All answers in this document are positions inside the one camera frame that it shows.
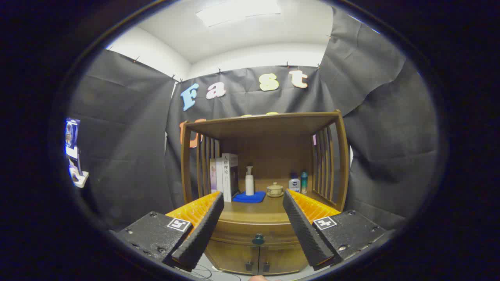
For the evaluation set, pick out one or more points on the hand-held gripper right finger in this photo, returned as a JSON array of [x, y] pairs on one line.
[[302, 228]]

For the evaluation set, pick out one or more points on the beige lidded teacup with saucer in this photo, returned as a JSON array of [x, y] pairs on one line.
[[275, 190]]

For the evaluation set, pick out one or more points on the thin purple book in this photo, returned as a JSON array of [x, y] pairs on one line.
[[213, 175]]

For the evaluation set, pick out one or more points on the white pump bottle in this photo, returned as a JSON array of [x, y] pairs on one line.
[[249, 185]]

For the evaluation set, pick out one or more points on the blue folded cloth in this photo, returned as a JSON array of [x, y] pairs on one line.
[[249, 197]]

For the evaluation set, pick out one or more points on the wooden cabinet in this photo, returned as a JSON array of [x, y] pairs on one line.
[[265, 148]]

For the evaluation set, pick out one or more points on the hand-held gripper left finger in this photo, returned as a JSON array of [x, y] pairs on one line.
[[203, 230]]

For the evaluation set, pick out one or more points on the wooden countertop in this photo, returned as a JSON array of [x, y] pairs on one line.
[[254, 212]]

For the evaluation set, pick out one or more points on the wooden drawer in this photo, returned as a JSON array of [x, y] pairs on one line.
[[238, 233]]

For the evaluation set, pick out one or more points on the thin white book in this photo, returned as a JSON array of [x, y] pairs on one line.
[[219, 175]]

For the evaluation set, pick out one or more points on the wooden cabinet door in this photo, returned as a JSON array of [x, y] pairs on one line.
[[234, 257], [283, 257]]

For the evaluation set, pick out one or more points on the slim teal bottle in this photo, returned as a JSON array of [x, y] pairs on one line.
[[304, 183]]

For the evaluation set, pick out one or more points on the white lotion bottle blue cap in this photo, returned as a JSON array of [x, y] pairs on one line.
[[294, 185]]

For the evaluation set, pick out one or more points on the thick white book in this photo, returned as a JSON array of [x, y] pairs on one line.
[[228, 175]]

